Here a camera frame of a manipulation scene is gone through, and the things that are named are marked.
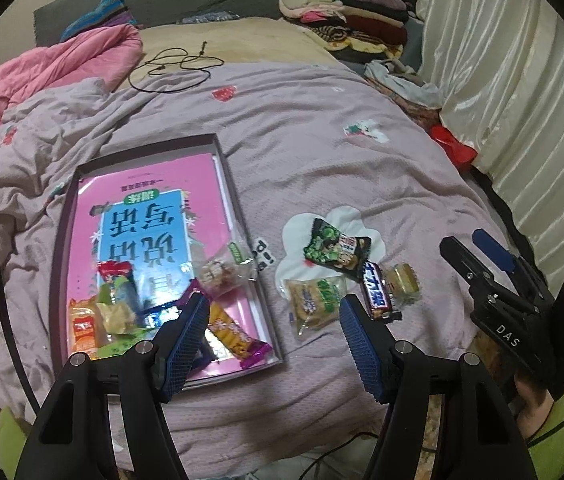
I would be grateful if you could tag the green pea snack packet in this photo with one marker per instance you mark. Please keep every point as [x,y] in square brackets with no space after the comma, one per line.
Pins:
[336,250]

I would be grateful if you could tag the beige bed sheet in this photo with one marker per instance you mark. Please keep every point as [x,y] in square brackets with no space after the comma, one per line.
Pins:
[183,58]

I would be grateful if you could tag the lilac cloud duvet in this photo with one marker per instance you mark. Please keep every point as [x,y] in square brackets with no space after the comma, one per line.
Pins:
[301,141]

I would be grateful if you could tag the grey tray with pink book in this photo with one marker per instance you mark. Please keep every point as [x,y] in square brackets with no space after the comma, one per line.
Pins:
[158,207]

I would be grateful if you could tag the Snickers chocolate bar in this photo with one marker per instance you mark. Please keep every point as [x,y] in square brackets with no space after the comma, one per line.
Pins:
[380,306]

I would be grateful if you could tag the pile of folded clothes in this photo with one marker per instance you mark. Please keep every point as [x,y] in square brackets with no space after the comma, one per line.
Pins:
[355,31]

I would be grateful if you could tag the cream satin curtain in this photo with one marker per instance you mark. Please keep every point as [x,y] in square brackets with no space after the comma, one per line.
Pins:
[499,65]

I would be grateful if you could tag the green yellow wrapped candy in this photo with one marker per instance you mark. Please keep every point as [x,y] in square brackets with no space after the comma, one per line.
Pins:
[114,307]

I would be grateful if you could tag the orange snack packet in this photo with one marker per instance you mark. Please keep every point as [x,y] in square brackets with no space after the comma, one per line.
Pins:
[83,327]

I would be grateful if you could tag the pink quilt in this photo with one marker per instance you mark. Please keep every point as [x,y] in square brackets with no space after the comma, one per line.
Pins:
[107,53]

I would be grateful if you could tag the grey white crumpled garment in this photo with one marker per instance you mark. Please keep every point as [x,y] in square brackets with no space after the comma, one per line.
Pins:
[405,82]

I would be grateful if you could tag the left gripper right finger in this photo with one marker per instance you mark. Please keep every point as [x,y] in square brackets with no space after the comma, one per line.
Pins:
[450,406]

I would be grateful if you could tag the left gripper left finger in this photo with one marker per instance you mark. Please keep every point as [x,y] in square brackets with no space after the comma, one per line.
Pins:
[72,435]

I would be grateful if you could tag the red plastic bag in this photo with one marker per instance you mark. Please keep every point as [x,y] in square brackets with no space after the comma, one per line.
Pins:
[461,155]

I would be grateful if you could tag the red candy stick packet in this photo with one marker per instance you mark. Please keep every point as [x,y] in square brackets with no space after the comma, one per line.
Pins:
[117,284]

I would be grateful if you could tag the blue striped pillow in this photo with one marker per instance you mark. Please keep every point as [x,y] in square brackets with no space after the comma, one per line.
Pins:
[107,13]

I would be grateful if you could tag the green cracker packet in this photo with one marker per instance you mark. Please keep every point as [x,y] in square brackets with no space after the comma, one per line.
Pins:
[314,303]

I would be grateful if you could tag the right hand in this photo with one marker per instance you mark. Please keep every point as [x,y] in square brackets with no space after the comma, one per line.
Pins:
[538,411]

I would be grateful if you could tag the purple rice roll snack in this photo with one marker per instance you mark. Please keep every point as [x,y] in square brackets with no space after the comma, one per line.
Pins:
[231,349]

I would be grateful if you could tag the clear bag nut snack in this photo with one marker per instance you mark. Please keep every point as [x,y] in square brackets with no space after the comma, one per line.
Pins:
[232,267]

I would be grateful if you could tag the clear yellow cake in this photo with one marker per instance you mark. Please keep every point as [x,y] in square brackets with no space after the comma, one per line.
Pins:
[403,284]

